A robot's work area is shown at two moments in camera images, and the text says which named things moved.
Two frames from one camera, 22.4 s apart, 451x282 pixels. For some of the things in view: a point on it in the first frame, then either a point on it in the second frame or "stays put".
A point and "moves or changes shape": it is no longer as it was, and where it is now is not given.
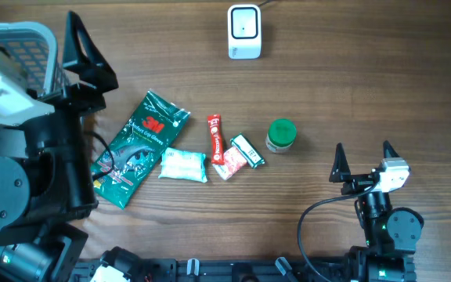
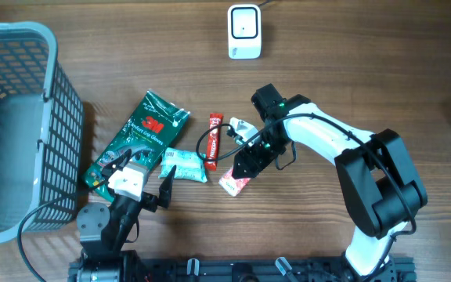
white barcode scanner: [244, 31] stays put
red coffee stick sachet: [215, 137] moves or changes shape
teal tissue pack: [178, 164] stays put
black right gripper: [340, 173] to [249, 157]
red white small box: [233, 161] to [232, 186]
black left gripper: [96, 70] to [150, 202]
